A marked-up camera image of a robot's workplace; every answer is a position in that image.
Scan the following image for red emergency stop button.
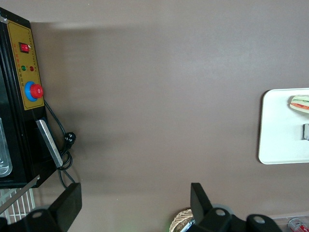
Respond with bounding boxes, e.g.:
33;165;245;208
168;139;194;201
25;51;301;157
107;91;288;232
24;81;44;100

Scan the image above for black flat snack packet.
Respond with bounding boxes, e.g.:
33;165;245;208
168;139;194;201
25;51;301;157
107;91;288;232
300;123;309;141

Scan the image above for black tray sealing machine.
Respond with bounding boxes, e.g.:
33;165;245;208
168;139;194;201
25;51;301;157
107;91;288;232
0;7;64;213

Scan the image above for clear acrylic bottle rack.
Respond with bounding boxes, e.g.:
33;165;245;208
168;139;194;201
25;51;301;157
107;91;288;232
272;214;309;232

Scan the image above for silver foil trays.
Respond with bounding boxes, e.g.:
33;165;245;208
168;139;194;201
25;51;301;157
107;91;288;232
183;217;197;232

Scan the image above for beige plastic tray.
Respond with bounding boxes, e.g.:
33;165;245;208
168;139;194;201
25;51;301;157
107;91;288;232
258;88;309;165

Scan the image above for oval wicker basket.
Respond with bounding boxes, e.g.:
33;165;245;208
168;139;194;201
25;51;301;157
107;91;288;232
171;207;195;232

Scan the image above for white wire basket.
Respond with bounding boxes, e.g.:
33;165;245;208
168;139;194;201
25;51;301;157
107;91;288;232
0;187;37;226

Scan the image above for black power cable with plug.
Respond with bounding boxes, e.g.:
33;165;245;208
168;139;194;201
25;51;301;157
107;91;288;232
43;99;78;191

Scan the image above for small wrapped triangle sandwich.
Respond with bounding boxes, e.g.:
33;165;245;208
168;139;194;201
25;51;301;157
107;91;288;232
286;94;309;115

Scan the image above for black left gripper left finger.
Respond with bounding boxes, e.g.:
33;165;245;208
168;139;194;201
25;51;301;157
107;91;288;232
24;183;82;232

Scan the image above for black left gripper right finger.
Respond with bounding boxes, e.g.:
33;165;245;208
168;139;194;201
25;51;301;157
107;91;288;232
190;183;283;232

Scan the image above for red cola bottle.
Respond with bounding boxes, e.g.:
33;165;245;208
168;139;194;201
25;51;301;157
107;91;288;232
288;217;305;232

